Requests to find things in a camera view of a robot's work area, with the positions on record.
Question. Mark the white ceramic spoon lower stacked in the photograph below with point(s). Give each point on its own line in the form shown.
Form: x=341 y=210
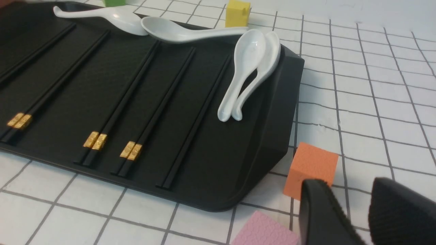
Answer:
x=266 y=67

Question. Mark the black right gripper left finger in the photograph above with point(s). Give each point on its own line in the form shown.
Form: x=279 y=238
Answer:
x=321 y=218

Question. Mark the black chopstick gold band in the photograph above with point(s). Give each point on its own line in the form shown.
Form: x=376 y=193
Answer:
x=161 y=114
x=160 y=109
x=22 y=120
x=92 y=138
x=35 y=64
x=87 y=155

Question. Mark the pink foam block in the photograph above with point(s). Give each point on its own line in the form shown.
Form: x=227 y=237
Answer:
x=260 y=229

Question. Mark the white ceramic spoon stacked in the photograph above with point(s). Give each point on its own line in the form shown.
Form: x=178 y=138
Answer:
x=266 y=67
x=248 y=52

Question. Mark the green cube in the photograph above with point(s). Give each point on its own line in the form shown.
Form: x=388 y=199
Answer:
x=114 y=3

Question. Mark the white ceramic spoon upper stacked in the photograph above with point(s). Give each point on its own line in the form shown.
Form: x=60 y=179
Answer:
x=248 y=52

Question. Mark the white ceramic spoon far left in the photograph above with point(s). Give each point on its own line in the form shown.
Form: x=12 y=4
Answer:
x=122 y=19

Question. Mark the black rectangular tray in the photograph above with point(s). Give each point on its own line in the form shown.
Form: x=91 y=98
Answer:
x=225 y=161

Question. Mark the yellow cube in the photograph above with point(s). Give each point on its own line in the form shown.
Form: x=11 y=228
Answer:
x=237 y=13

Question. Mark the orange cube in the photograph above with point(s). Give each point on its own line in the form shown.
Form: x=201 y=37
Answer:
x=309 y=162

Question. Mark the plain black chopstick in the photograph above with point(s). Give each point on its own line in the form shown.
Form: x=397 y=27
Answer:
x=166 y=181

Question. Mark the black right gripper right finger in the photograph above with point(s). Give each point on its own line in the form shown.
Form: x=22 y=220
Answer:
x=400 y=216

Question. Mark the white ceramic spoon middle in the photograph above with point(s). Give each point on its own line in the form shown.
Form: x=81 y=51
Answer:
x=170 y=32

